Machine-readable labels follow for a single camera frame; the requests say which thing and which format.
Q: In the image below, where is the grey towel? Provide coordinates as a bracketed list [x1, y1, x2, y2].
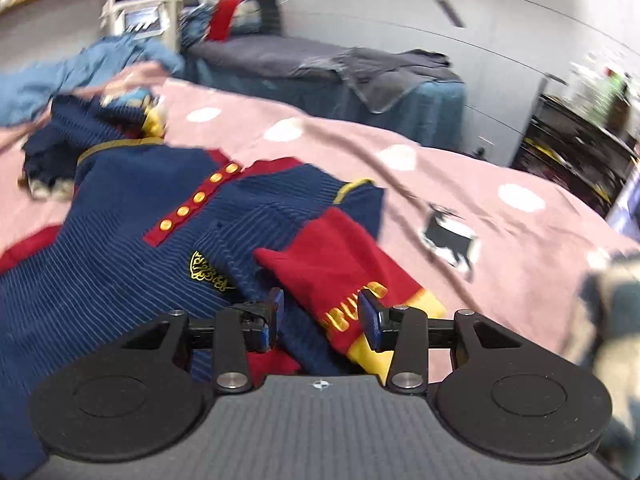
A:
[299, 47, 463, 115]

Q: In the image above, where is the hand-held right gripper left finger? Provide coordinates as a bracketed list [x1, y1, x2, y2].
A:
[120, 287, 286, 395]

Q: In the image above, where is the red cloth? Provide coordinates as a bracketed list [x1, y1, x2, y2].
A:
[204, 0, 242, 44]

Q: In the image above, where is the pink blanket with white dots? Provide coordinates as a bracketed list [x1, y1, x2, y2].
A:
[0, 60, 640, 376]

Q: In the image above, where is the blue ruffled cloth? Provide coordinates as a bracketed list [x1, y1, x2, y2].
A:
[177, 4, 217, 52]

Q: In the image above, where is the navy ribbed sweater red trim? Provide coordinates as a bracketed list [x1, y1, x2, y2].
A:
[0, 95, 446, 480]

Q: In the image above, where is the teal cream striped cloth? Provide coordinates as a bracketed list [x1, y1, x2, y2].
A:
[574, 251, 640, 463]

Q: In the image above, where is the black cart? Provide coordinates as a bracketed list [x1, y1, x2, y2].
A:
[509, 91, 640, 217]

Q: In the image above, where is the white device with control panel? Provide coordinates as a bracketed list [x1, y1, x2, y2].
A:
[101, 2, 174, 39]

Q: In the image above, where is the navy folded garment pink print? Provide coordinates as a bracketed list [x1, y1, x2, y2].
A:
[21, 127, 78, 186]

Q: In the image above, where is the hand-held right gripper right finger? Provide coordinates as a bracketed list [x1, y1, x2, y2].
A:
[357, 292, 523, 394]

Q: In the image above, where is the light blue denim garment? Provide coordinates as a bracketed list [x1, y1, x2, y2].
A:
[0, 35, 187, 127]

